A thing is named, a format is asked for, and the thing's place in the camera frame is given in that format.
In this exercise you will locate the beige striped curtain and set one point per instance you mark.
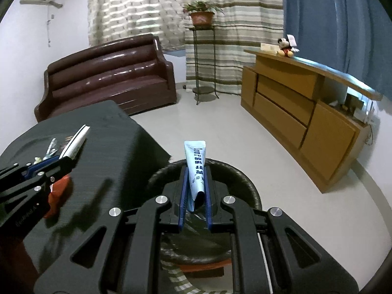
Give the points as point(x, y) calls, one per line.
point(242, 33)

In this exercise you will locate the potted plant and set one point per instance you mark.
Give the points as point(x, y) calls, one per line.
point(202, 17)

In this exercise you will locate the orange snack packet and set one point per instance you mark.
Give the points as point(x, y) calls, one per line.
point(59, 194)

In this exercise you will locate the round bin with black liner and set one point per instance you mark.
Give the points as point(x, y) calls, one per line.
point(242, 186)

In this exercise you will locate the small beige box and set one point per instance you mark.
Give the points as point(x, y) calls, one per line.
point(269, 47)

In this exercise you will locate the blue curtain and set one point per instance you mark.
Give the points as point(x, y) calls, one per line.
point(330, 24)

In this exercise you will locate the wooden cabinet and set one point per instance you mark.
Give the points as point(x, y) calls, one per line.
point(284, 107)

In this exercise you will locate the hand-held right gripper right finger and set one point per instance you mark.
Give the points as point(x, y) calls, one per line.
point(208, 199)

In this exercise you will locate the mouse plush toy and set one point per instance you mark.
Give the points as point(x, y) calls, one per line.
point(286, 49)

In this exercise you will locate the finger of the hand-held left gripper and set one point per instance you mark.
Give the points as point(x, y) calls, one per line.
point(46, 182)
point(36, 168)

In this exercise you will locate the brown leather sofa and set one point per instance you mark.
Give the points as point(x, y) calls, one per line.
point(116, 76)

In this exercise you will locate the sheer striped curtain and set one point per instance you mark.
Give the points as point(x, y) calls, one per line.
point(134, 9)

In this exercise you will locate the light blue squeeze tube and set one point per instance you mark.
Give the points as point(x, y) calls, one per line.
point(195, 165)

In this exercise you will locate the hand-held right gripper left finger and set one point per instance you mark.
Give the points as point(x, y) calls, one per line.
point(183, 196)

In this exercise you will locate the black metal plant stand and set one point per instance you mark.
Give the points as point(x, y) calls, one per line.
point(204, 90)

